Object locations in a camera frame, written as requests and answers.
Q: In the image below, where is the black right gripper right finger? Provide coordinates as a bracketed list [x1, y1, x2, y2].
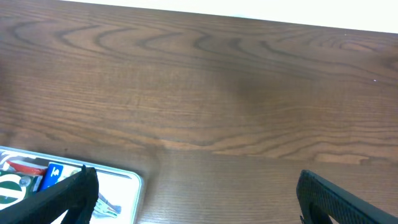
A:
[296, 170, 397, 224]

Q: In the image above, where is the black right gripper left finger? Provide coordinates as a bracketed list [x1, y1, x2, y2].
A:
[1, 166, 99, 224]

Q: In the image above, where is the white Panadol box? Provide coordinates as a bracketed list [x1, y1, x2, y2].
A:
[58, 169, 133, 224]

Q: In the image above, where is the clear plastic container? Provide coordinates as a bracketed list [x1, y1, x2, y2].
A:
[1, 146, 144, 223]

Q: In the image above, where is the green Zam-Buk box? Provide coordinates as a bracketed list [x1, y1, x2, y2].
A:
[1, 170, 35, 210]

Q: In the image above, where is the red medicine box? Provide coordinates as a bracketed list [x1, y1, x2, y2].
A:
[6, 160, 47, 175]

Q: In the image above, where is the blue cooling patch box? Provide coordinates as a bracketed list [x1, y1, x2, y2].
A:
[39, 162, 81, 191]

